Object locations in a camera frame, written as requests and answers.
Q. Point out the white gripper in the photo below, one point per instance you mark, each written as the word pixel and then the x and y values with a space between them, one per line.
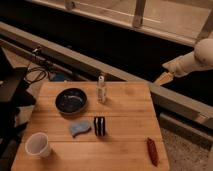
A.
pixel 174 70

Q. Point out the black white striped eraser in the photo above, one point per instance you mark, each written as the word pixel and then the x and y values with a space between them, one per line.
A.
pixel 99 126

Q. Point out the small clear spray bottle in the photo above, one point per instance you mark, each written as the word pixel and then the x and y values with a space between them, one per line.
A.
pixel 101 90

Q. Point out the dark blue bowl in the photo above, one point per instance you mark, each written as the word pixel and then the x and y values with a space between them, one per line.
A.
pixel 70 101

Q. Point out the white paper cup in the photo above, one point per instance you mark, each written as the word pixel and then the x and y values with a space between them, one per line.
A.
pixel 38 145

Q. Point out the black chair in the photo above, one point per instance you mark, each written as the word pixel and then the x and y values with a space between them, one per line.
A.
pixel 13 94

